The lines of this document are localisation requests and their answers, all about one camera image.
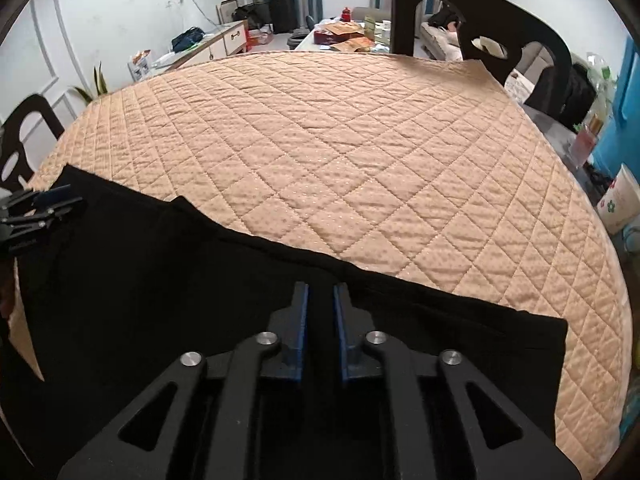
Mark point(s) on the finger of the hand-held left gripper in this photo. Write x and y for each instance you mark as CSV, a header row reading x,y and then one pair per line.
x,y
52,195
50,215

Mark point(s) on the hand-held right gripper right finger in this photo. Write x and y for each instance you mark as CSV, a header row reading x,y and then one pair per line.
x,y
340,310

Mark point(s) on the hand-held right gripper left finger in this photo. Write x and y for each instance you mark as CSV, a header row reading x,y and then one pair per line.
x,y
300,310

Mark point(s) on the black pants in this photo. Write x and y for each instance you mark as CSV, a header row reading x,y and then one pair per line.
x,y
150,270

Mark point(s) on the black chair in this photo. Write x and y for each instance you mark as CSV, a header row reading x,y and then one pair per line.
x,y
52,115
480,10

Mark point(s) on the green potted plant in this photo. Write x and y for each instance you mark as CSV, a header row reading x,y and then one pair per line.
x,y
100,85

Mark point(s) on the tan quilted blanket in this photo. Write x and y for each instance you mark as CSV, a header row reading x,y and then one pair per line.
x,y
350,160

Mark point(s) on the snack box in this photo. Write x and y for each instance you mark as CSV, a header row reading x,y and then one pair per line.
x,y
141,66

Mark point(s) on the dark blue bag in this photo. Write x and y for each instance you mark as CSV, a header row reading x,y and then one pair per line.
x,y
187,39

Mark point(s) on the white sideboard cabinet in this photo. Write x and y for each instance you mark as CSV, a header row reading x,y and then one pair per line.
x,y
225,42

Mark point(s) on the black duffel bag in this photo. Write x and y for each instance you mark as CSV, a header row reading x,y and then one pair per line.
x,y
250,14

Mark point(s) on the cluttered coffee table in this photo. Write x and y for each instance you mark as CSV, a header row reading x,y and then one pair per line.
x,y
340,35

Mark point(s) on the grey sofa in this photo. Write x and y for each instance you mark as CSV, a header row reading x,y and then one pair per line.
x,y
440,40

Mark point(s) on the black suitcase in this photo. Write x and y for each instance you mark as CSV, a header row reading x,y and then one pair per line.
x,y
281,12

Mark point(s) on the pink box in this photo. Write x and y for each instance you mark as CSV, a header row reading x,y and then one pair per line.
x,y
584,142

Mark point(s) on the red bottle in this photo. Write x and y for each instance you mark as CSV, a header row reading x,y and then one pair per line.
x,y
346,14

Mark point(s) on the black jacket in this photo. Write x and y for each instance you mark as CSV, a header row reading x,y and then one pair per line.
x,y
442,17

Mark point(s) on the black backpack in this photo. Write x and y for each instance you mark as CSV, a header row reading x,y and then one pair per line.
x,y
575,95

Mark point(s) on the teal bag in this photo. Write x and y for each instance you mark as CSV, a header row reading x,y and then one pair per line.
x,y
622,110

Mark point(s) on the clear plastic bottle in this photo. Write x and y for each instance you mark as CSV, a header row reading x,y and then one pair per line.
x,y
602,77

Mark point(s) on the cardboard frame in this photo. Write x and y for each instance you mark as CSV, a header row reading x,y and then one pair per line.
x,y
227,10

